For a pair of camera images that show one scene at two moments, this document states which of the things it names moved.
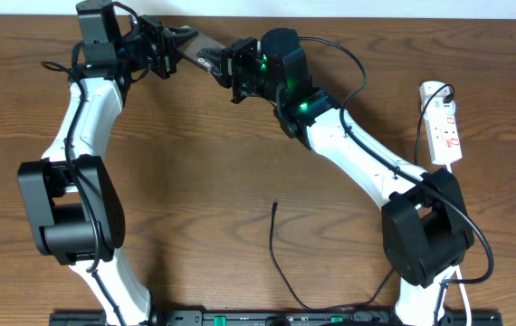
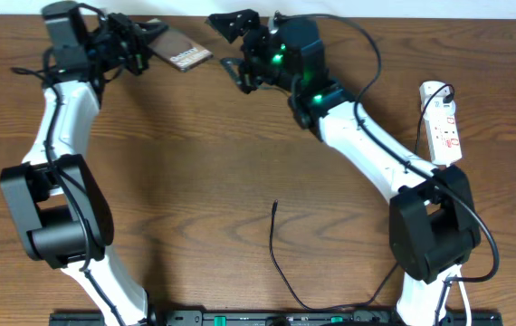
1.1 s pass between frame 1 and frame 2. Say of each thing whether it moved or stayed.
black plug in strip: stayed
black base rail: stayed
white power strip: stayed
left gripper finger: moved
